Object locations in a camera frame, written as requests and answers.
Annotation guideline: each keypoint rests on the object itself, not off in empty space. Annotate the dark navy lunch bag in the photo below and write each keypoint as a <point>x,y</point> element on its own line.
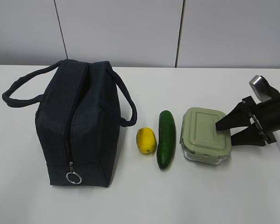
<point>78,120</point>

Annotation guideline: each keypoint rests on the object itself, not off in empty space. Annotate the yellow lemon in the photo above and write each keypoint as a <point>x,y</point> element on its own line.
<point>146,141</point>

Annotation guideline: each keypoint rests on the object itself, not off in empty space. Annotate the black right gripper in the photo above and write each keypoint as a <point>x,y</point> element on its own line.
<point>266,118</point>

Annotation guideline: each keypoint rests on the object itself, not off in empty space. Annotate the glass container green lid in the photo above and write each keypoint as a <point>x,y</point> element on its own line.
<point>199,138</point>

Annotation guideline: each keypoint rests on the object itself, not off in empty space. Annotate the green cucumber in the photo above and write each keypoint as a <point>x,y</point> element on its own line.
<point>167,139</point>

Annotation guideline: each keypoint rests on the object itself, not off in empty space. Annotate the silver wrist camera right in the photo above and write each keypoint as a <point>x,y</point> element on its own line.
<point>262,89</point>

